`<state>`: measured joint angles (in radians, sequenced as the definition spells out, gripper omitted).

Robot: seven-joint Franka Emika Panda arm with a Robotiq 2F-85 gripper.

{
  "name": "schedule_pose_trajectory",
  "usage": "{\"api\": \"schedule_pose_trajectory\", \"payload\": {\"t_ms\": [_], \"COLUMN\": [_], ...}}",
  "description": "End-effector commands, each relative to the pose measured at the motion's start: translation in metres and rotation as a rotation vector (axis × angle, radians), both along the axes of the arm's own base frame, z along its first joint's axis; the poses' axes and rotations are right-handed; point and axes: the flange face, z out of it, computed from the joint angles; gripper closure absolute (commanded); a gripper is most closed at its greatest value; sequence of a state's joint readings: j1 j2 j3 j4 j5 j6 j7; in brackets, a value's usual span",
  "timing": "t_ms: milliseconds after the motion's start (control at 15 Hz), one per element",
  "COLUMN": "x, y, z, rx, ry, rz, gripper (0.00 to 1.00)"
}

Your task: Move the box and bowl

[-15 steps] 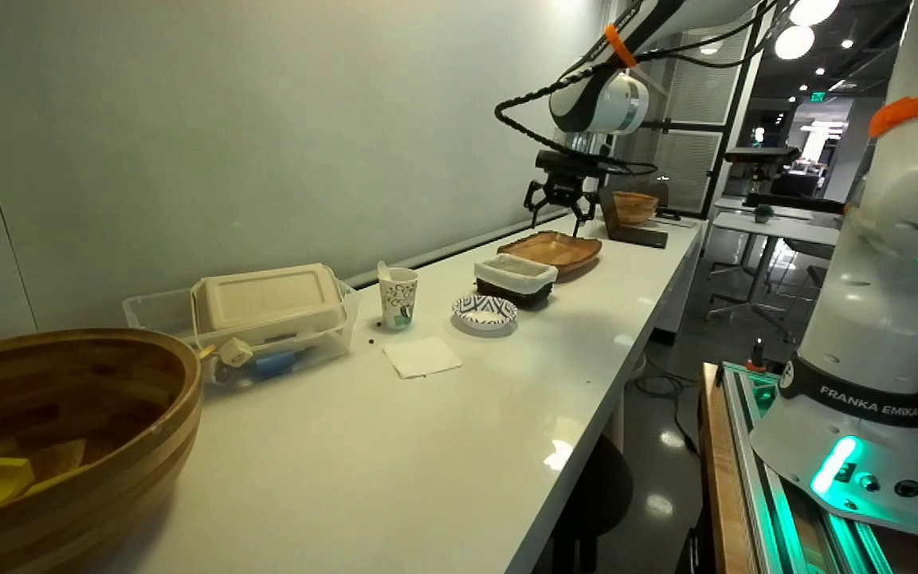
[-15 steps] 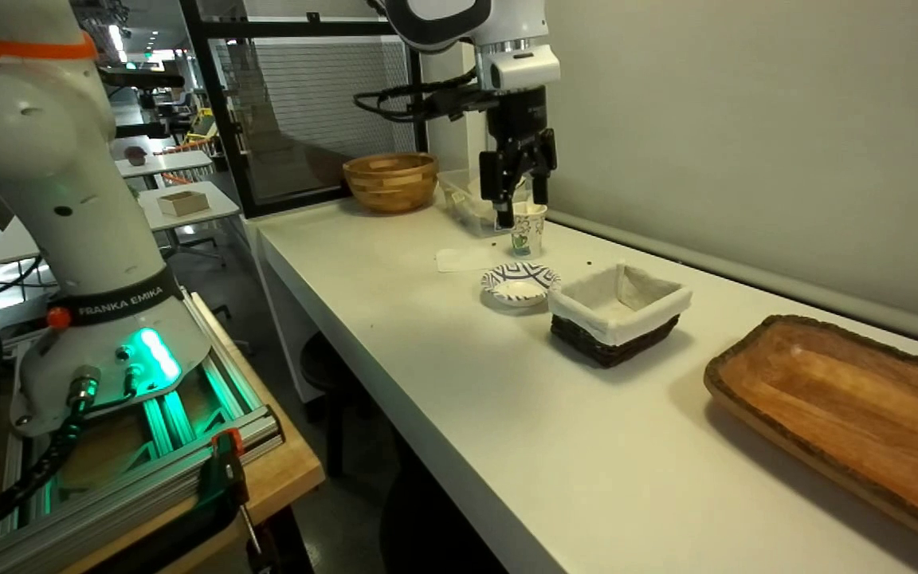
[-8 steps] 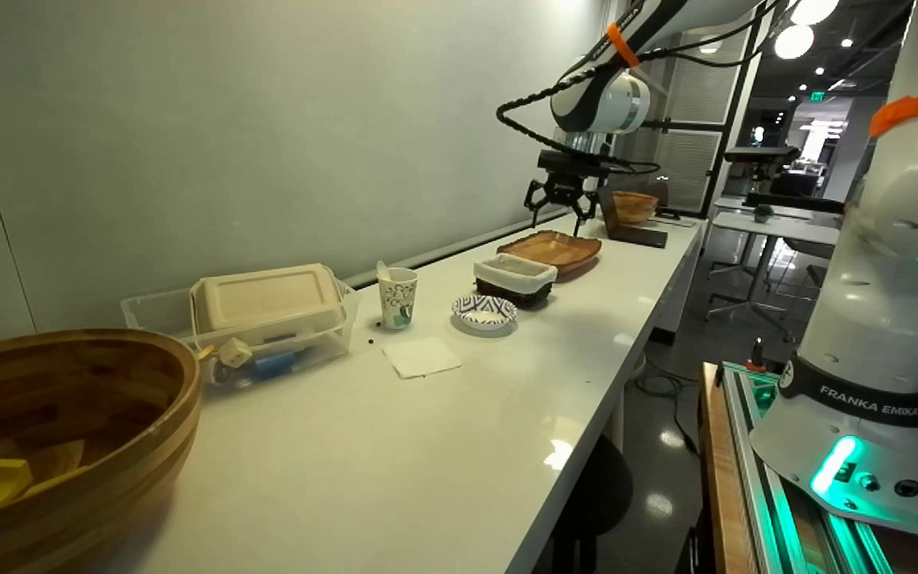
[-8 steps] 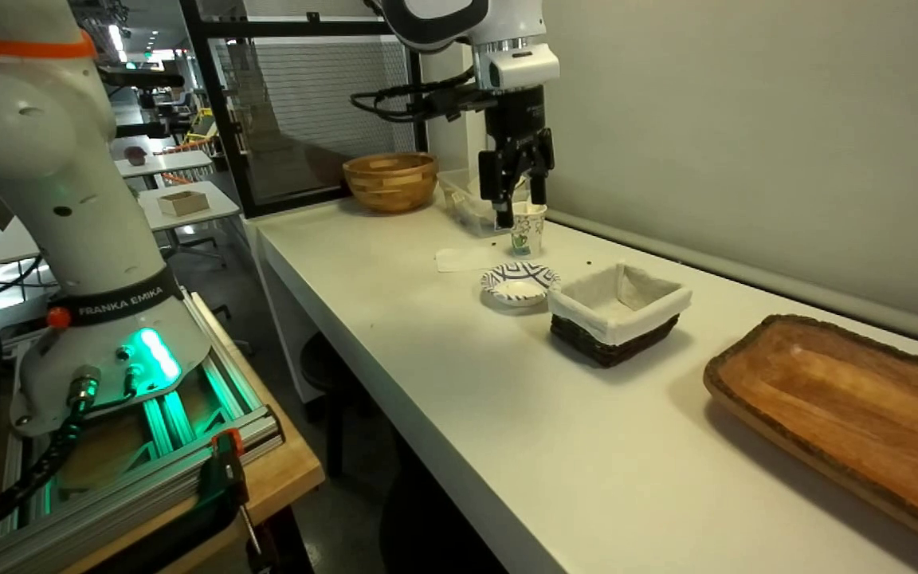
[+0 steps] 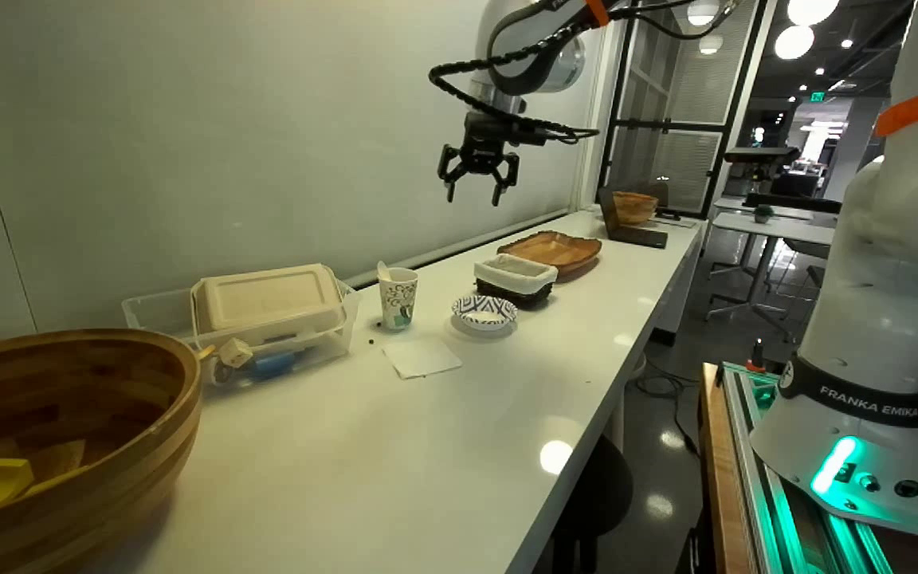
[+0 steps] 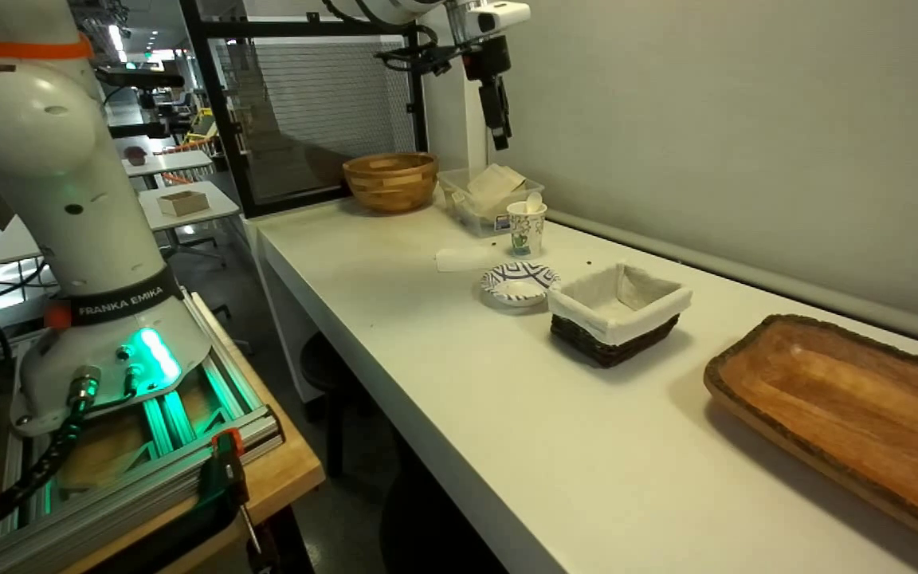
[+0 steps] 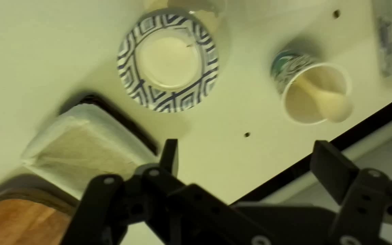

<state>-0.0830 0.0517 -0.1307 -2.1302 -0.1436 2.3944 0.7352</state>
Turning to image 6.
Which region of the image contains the small patterned round dish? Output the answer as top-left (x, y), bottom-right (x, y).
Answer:
top-left (479, 261), bottom-right (564, 314)

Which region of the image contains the white background table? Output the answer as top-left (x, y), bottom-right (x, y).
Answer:
top-left (138, 177), bottom-right (242, 237)

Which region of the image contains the black clamp with orange handle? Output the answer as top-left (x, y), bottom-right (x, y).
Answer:
top-left (194, 427), bottom-right (270, 567)

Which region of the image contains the clear plastic container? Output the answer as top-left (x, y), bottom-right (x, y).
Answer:
top-left (437, 163), bottom-right (549, 238)

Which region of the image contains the small clear glass cup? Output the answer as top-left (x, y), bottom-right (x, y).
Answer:
top-left (503, 197), bottom-right (551, 261)

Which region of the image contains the dark box with white liner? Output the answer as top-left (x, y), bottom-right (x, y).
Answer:
top-left (547, 261), bottom-right (696, 373)

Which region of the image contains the large wooden bowl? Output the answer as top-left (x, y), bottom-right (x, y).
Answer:
top-left (343, 149), bottom-right (442, 218)

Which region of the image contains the small wooden background box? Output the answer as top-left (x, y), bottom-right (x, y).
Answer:
top-left (156, 187), bottom-right (213, 224)

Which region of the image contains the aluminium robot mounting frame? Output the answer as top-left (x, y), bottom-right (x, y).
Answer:
top-left (0, 291), bottom-right (288, 574)

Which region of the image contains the black metal window frame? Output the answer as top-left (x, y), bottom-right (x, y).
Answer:
top-left (180, 0), bottom-right (432, 219)

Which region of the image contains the rectangular wooden tray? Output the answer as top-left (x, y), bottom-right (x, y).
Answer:
top-left (701, 311), bottom-right (918, 560)

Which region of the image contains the wooden base board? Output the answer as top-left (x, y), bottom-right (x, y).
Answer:
top-left (59, 314), bottom-right (329, 574)

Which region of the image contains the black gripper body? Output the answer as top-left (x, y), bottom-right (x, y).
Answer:
top-left (462, 32), bottom-right (515, 107)

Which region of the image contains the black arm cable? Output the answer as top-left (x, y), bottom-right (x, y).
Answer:
top-left (318, 0), bottom-right (467, 79)

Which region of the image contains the braided cable with green connector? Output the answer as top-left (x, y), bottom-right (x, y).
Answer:
top-left (0, 364), bottom-right (107, 535)

